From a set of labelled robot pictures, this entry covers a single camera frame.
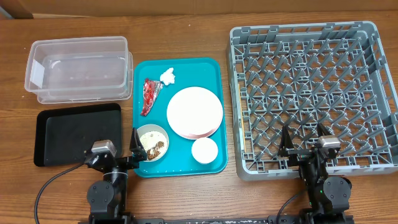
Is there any grey bowl with food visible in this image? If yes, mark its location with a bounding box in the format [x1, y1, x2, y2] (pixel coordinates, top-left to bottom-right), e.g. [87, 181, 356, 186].
[137, 124, 169, 162]

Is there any black plastic tray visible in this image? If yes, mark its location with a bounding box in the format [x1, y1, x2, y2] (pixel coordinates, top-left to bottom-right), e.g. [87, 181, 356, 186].
[34, 103, 123, 167]

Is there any white paper cup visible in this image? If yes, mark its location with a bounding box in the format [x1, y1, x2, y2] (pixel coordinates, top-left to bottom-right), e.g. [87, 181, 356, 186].
[192, 138, 218, 164]

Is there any clear plastic storage bin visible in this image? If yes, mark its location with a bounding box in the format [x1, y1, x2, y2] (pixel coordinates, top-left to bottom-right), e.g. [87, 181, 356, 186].
[24, 36, 133, 104]

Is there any red foil wrapper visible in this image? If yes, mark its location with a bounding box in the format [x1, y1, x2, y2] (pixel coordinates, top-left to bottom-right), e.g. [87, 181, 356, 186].
[141, 78, 164, 116]

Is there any large pink plate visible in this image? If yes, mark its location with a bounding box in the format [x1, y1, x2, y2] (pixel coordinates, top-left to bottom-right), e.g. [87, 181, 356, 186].
[166, 86, 224, 139]

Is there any teal serving tray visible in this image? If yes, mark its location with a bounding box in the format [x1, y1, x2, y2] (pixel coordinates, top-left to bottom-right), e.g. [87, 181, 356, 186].
[132, 57, 228, 178]

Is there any white tissue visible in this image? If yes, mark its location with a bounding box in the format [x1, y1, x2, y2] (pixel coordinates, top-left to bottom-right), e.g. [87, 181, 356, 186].
[160, 67, 175, 86]

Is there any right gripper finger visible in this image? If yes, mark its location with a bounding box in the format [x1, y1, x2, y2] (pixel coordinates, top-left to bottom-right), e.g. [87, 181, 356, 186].
[279, 126, 294, 150]
[317, 123, 330, 137]

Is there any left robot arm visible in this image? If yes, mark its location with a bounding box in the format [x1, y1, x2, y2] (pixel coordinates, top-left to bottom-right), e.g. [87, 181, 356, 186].
[84, 128, 147, 223]

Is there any grey dishwasher rack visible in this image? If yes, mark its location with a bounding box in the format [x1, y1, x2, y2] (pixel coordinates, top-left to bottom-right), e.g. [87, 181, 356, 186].
[227, 21, 397, 181]

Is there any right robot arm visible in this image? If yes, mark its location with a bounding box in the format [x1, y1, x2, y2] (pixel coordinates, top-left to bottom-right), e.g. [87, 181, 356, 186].
[275, 123, 354, 224]

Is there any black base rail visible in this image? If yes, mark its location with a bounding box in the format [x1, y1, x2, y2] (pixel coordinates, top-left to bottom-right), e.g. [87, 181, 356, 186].
[133, 215, 301, 224]

